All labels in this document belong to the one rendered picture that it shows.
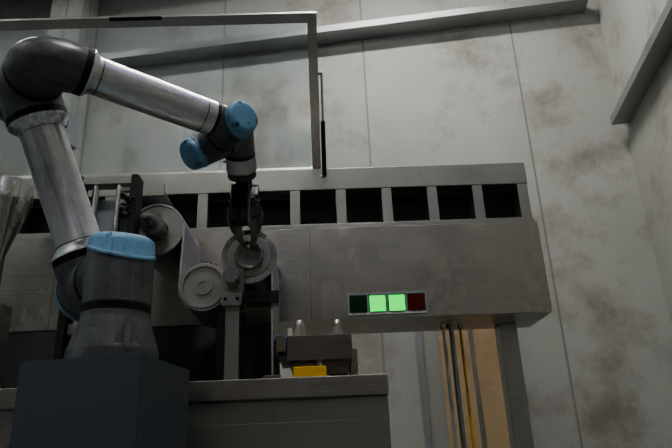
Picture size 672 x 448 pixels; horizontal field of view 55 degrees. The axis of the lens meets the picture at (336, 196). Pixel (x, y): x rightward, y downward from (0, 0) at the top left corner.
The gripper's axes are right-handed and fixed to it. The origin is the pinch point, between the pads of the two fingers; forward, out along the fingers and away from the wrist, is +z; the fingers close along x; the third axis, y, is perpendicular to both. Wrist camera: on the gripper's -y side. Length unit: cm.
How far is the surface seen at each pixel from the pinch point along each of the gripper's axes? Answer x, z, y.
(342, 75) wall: -41, 70, 371
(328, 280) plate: -21.1, 28.6, 23.1
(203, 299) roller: 11.7, 11.8, -7.2
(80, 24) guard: 52, -45, 57
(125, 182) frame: 30.3, -16.2, 5.8
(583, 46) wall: -230, 46, 352
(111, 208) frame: 34.2, -10.3, 3.1
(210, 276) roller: 10.1, 7.9, -2.6
